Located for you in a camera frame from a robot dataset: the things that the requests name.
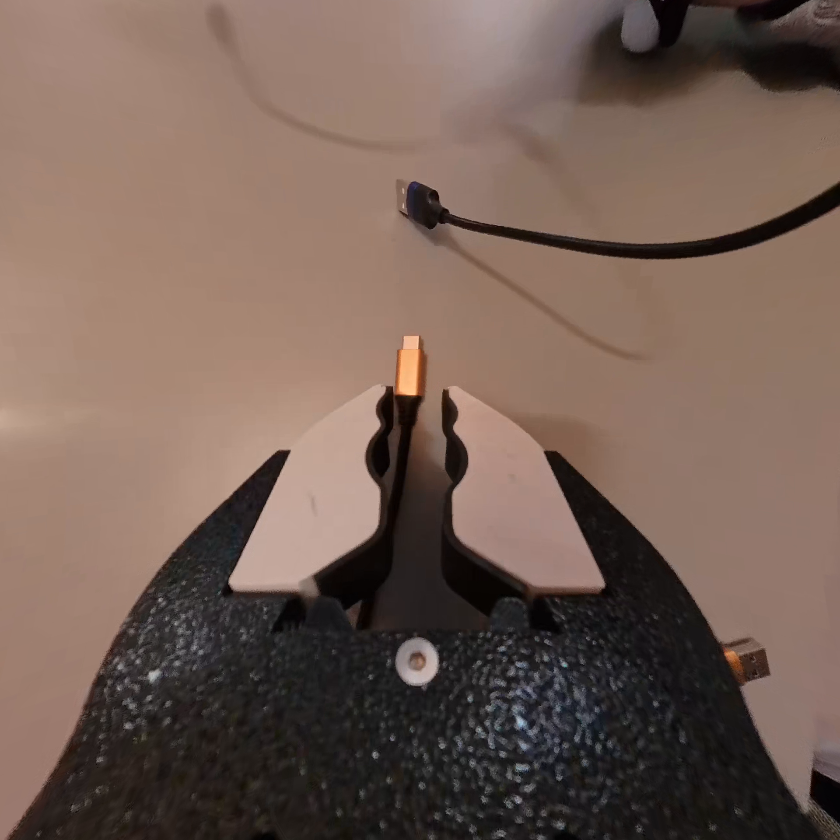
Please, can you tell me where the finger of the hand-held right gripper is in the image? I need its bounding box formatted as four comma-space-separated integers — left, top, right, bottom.
620, 0, 687, 53

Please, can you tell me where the black cable with orange plugs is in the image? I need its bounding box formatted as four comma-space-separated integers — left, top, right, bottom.
354, 333, 773, 687

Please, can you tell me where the beige desk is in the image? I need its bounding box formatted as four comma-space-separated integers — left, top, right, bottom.
0, 0, 840, 834

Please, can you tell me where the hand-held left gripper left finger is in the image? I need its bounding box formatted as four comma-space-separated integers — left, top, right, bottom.
227, 384, 399, 611

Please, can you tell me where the black cable with blue plug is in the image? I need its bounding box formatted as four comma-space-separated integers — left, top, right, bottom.
394, 177, 840, 261

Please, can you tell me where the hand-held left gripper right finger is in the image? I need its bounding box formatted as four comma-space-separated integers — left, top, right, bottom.
441, 385, 607, 619

